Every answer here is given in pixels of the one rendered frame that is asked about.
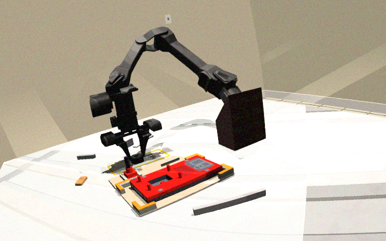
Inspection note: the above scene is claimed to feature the orange flat block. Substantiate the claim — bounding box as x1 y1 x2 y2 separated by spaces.
75 176 87 186

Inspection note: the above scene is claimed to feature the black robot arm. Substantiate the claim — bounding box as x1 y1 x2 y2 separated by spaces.
89 27 241 117

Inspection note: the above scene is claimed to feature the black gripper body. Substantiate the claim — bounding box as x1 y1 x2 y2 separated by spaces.
100 107 163 147

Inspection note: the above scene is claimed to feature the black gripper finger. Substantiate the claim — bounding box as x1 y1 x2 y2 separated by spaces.
115 141 132 161
137 133 152 157

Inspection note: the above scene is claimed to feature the black tyre with grey wheel rim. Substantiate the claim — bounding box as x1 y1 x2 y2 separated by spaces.
131 154 144 164

